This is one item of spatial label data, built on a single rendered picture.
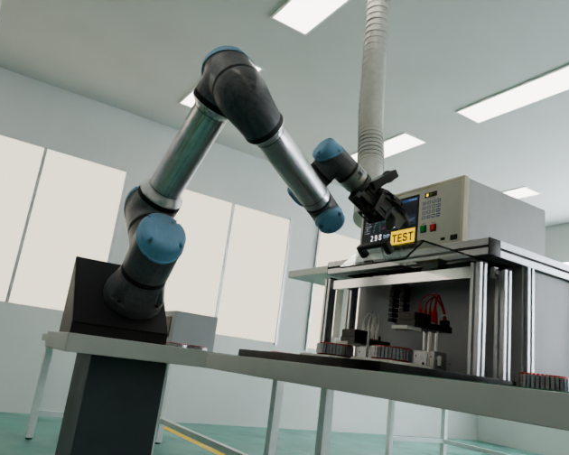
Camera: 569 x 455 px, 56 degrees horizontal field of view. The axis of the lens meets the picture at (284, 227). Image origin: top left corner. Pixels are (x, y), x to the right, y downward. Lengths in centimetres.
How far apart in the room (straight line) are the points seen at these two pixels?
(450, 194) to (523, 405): 84
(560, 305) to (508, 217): 29
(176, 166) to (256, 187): 556
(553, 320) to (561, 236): 730
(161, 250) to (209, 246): 516
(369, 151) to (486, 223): 167
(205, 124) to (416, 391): 73
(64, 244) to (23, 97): 157
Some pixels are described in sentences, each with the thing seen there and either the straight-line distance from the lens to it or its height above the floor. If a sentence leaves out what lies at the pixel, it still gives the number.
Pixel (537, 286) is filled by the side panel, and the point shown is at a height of 103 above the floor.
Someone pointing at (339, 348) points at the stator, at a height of 80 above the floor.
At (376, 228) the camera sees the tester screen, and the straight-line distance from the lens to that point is 180.
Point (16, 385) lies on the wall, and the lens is 585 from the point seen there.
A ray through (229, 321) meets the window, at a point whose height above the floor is 116.
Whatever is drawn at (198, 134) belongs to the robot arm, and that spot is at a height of 123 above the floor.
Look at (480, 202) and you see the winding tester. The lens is 163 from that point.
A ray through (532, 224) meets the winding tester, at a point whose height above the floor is 125.
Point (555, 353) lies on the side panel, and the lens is 166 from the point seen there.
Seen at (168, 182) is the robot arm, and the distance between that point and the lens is 132.
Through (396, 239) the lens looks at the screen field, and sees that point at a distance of 171.
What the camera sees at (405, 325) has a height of 88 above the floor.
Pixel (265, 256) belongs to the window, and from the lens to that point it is 674.
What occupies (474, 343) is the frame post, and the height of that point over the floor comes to 85.
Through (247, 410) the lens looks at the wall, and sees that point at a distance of 666.
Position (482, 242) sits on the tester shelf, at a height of 110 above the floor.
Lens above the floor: 73
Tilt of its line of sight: 15 degrees up
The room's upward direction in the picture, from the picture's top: 7 degrees clockwise
